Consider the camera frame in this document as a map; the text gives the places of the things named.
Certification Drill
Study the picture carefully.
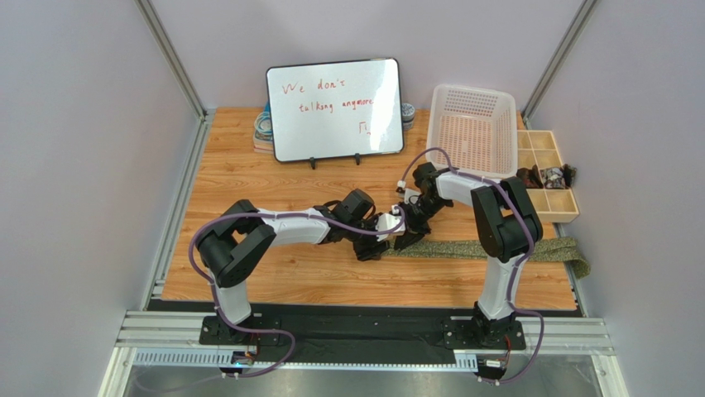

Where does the dark rolled tie in box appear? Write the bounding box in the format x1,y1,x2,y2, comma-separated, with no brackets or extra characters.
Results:
516,165,544,189

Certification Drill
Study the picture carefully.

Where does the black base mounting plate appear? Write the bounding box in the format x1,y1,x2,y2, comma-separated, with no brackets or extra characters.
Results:
199,304,527,365

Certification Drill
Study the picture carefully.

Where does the left aluminium frame post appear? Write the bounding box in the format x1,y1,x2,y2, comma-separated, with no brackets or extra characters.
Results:
134,0,215,254

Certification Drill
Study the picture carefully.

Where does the aluminium frame post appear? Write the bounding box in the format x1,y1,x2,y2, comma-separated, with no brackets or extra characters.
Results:
520,0,601,127
134,0,215,254

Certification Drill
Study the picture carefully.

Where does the whiteboard with red writing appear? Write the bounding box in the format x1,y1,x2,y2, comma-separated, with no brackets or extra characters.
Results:
266,58,405,164

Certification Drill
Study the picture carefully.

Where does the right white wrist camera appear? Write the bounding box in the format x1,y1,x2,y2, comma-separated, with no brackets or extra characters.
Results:
396,180,421,204

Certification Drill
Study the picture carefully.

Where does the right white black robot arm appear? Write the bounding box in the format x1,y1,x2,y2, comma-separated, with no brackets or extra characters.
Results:
394,162,543,345

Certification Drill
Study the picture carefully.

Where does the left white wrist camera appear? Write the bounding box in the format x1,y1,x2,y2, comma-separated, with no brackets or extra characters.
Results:
376,206,406,241

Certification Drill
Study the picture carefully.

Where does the blue white patterned jar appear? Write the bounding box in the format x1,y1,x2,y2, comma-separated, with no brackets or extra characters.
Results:
400,103,416,131

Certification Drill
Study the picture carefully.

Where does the white perforated plastic basket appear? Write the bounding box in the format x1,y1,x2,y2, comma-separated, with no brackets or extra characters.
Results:
425,84,518,179

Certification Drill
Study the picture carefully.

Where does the patterned rolled tie in box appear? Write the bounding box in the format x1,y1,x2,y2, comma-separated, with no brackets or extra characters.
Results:
540,164,577,189

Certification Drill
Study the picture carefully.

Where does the purple cable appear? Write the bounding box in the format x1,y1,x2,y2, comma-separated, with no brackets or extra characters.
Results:
187,204,408,380
397,146,546,385

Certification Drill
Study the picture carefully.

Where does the aluminium front rail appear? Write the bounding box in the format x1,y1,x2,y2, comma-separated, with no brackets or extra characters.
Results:
99,302,627,396

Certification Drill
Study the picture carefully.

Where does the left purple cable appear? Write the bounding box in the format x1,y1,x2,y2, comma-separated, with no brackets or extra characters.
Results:
187,204,408,380

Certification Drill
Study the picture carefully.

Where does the green floral patterned tie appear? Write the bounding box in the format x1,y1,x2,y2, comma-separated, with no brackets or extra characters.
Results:
383,237,592,280

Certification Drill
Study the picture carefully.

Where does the wooden compartment organizer box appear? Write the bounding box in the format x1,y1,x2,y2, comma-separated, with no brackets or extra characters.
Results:
517,130,580,223

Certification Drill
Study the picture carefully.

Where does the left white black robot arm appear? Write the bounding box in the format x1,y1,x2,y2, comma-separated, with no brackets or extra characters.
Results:
188,189,405,328

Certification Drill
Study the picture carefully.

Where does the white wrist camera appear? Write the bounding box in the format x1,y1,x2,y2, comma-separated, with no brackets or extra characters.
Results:
376,206,406,241
396,180,421,204

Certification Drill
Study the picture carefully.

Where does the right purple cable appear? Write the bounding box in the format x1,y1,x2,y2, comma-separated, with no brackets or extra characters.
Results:
397,146,546,385

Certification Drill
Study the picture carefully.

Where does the blue tape roll stack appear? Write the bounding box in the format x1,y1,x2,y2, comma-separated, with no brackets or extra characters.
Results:
252,101,274,153

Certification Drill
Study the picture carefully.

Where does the right aluminium frame post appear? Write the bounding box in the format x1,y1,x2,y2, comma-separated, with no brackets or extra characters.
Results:
520,0,601,127

